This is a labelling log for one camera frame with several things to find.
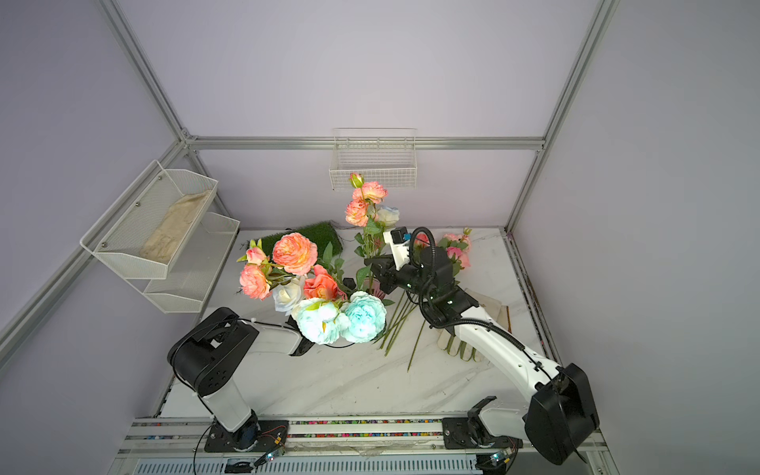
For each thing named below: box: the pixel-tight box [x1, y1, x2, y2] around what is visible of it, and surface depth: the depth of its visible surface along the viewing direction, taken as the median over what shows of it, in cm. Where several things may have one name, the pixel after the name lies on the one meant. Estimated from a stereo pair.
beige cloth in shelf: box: [139, 190, 211, 263], surface depth 81 cm
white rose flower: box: [273, 276, 304, 316], surface depth 52 cm
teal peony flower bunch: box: [291, 290, 387, 345], surface depth 44 cm
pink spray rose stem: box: [344, 172, 388, 281], surface depth 63 cm
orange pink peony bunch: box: [236, 232, 348, 301], surface depth 51 cm
